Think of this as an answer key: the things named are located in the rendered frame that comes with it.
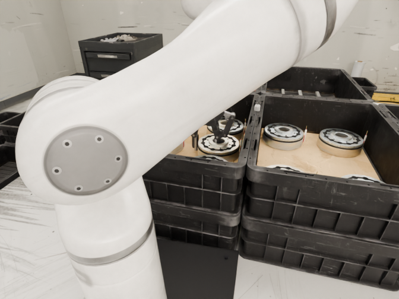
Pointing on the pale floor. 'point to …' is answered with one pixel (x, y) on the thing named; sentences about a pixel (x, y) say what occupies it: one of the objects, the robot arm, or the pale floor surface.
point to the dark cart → (116, 53)
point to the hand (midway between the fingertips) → (206, 143)
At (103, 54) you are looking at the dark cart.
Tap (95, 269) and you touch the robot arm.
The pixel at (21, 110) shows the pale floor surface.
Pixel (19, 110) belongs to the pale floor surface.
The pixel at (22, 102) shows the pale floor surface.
